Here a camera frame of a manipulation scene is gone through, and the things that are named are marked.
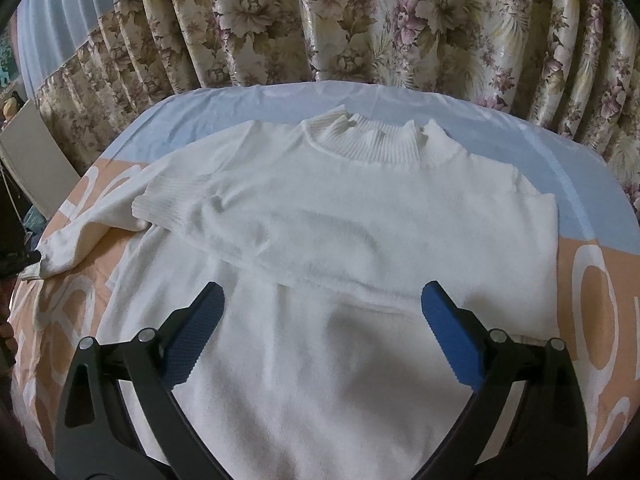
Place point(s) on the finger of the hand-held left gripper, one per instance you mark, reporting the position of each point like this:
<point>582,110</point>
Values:
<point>22,260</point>

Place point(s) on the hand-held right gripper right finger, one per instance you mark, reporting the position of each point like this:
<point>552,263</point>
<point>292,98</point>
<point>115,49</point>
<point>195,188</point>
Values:
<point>452,340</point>

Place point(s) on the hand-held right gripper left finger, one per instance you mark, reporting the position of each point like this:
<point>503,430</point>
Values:
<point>197,340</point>

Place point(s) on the white knit sweater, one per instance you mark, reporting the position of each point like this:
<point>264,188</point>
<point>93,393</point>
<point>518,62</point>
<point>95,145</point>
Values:
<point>350,220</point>

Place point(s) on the teal cloth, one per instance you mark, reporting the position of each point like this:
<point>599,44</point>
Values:
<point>34,221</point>

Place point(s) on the beige flat board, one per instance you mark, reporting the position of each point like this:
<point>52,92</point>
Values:
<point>35,160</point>

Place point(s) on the tan round object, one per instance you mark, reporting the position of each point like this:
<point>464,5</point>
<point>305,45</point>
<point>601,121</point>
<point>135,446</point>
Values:
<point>7,108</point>

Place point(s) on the blue orange printed bed sheet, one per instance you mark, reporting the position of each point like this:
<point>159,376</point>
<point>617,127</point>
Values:
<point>500,145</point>

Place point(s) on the light blue sheer curtain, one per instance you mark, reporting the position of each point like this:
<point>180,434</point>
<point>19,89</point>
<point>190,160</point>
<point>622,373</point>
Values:
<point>65,20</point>

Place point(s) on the floral curtain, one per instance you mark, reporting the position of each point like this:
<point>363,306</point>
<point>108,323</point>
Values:
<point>400,20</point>

